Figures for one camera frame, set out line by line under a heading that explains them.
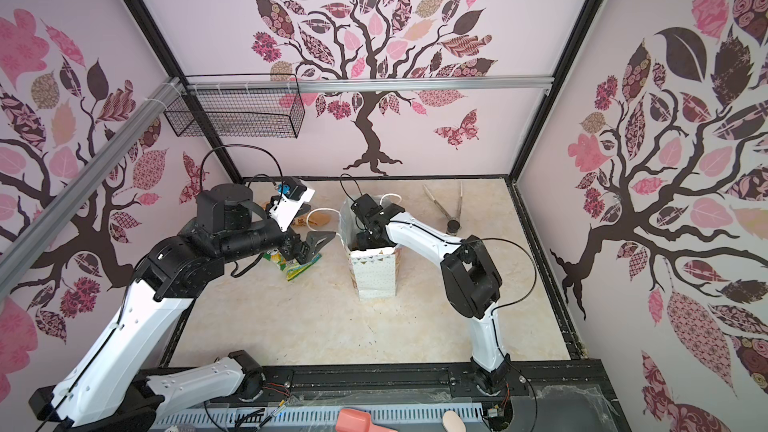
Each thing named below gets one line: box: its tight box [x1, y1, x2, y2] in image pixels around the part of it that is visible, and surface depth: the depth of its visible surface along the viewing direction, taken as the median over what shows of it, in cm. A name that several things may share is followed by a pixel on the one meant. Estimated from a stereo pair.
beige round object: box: [442, 410, 467, 432], surface depth 69 cm
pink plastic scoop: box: [336, 408, 398, 432], surface depth 70 cm
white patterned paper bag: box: [338, 195, 402, 302], surface depth 78 cm
